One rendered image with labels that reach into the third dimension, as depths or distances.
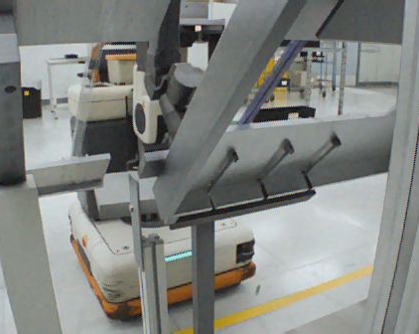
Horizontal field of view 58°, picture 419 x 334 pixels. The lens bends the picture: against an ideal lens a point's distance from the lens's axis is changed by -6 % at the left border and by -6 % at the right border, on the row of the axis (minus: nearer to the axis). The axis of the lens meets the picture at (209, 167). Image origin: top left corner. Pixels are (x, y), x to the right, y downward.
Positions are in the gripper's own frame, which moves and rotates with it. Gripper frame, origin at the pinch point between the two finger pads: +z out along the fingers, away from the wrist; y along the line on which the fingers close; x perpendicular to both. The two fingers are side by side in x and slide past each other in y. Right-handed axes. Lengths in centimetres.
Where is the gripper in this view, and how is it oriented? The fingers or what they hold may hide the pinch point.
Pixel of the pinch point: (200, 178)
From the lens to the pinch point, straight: 77.1
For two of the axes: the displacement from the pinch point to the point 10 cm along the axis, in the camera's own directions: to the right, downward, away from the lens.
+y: 9.0, -1.4, 4.2
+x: -3.0, 5.0, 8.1
